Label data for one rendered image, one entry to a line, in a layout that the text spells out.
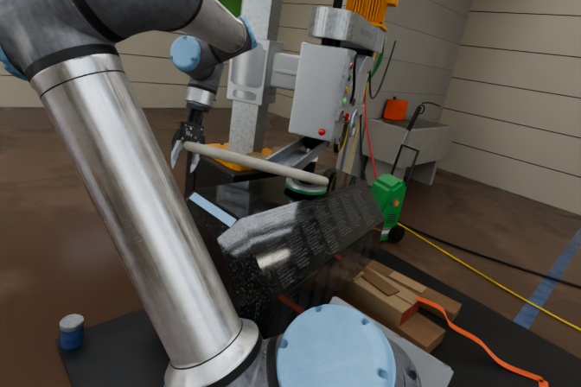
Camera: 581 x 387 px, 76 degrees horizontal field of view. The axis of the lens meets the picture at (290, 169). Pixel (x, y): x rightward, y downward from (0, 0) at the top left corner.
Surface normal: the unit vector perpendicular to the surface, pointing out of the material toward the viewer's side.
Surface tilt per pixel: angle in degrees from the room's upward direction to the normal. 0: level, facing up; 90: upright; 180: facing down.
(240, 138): 90
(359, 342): 40
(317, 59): 90
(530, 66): 90
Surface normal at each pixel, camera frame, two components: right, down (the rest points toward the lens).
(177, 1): 0.80, 0.51
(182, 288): 0.42, -0.05
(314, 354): -0.26, -0.62
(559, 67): -0.70, 0.11
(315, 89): -0.35, 0.24
